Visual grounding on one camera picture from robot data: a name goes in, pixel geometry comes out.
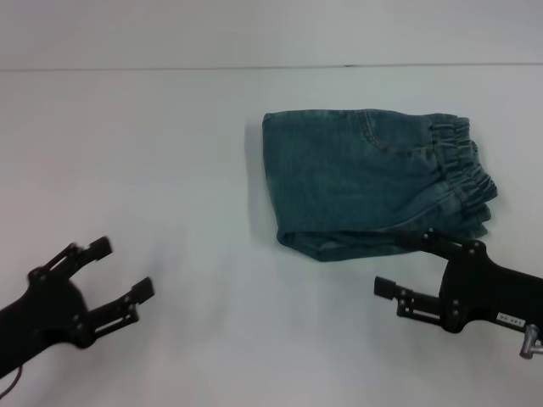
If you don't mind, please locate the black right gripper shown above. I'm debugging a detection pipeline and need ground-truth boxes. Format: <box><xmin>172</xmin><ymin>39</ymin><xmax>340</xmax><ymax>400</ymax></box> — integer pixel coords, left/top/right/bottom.
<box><xmin>373</xmin><ymin>227</ymin><xmax>543</xmax><ymax>337</ymax></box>

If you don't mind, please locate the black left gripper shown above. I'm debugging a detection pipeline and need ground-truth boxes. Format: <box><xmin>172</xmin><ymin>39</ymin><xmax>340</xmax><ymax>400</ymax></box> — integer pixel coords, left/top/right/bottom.
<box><xmin>0</xmin><ymin>236</ymin><xmax>155</xmax><ymax>375</ymax></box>

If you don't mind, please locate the blue denim shorts basketball print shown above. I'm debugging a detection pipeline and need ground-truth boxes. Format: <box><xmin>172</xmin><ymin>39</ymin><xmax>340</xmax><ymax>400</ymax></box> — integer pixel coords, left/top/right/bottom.
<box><xmin>260</xmin><ymin>109</ymin><xmax>498</xmax><ymax>263</ymax></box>

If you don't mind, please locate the silver metal connector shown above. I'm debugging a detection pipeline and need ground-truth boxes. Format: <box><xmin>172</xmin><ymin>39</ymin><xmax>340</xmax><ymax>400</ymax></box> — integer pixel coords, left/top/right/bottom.
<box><xmin>519</xmin><ymin>324</ymin><xmax>543</xmax><ymax>360</ymax></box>

